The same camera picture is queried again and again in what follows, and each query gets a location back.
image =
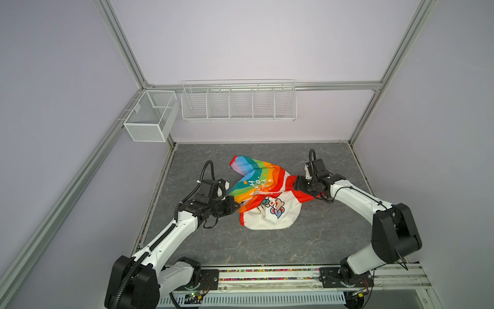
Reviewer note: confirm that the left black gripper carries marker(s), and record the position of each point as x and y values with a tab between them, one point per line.
229	201

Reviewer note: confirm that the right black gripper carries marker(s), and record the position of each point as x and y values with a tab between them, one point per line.
300	183

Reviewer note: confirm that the colourful rainbow kids jacket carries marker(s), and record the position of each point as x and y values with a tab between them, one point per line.
266	195

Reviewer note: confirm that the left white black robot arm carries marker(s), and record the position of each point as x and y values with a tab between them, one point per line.
141	280

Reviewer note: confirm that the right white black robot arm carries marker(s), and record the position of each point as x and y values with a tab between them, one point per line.
394	232

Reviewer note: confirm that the white mesh box basket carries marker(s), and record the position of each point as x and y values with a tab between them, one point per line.
152	117

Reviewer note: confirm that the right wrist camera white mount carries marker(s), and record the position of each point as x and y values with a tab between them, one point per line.
316	170

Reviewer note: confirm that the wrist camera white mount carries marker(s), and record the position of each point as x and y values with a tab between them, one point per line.
316	170
222	189

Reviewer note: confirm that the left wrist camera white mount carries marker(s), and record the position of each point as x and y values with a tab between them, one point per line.
222	189

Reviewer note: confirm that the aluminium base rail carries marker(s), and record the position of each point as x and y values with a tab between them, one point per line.
301	286

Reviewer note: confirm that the white wire shelf basket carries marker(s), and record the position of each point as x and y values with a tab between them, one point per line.
239	100

